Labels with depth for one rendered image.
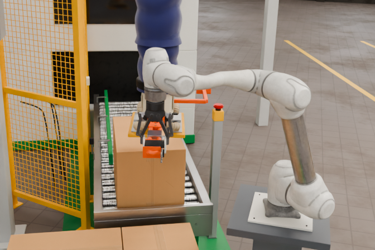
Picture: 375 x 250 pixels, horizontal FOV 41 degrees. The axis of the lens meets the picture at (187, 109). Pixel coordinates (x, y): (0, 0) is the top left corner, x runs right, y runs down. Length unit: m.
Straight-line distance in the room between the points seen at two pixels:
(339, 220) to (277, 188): 1.74
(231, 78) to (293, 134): 0.37
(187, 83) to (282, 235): 1.06
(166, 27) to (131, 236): 1.17
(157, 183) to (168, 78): 1.26
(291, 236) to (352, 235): 1.61
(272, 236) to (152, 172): 0.82
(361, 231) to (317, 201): 1.79
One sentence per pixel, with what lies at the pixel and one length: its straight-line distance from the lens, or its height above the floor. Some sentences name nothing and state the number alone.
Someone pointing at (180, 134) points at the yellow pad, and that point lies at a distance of 2.54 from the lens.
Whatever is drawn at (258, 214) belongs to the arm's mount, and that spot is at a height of 0.76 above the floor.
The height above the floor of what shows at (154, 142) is 1.30.
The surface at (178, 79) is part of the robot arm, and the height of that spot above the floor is 1.63.
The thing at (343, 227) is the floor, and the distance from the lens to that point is 4.20.
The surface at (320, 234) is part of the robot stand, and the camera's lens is 2.61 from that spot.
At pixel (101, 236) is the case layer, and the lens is 2.86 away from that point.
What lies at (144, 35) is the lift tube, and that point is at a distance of 2.47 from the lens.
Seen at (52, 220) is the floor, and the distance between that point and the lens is 4.11.
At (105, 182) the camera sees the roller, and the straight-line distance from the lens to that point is 3.42.
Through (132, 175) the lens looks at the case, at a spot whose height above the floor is 0.80.
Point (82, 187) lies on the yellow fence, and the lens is 3.74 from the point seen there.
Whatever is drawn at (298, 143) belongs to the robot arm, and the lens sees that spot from 2.28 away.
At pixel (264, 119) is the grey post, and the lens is 6.06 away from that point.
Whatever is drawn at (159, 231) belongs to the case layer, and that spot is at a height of 0.54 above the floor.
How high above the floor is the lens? 2.10
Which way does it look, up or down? 19 degrees down
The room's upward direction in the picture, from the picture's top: 2 degrees clockwise
